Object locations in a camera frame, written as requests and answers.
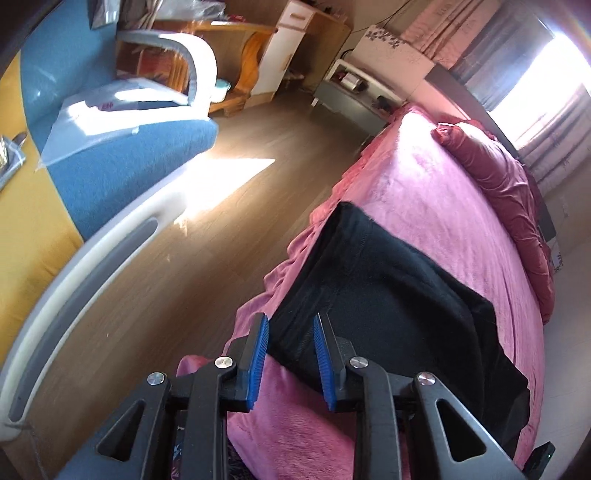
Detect pink grey curtain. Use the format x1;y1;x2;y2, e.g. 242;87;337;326
402;0;591;176

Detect white cabinet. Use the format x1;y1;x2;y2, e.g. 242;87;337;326
252;0;317;95

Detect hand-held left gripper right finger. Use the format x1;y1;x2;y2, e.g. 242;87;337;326
313;313;527;480

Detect blue yellow sofa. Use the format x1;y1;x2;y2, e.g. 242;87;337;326
0;0;220;439

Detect pink bed blanket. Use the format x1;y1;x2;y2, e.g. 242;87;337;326
171;105;557;480

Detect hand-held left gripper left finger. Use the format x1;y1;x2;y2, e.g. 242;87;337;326
54;313;271;480

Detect black pants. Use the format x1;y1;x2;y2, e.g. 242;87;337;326
267;202;530;460

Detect wooden desk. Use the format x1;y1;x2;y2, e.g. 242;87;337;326
115;9;354;116

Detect dark headboard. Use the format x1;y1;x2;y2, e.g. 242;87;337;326
425;65;557;241

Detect clear plastic sheet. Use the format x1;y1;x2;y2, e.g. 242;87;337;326
34;76;195;169

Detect grey nightstand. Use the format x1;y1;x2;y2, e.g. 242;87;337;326
311;58;393;139

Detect white floral board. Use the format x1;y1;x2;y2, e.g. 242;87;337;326
353;23;437;100

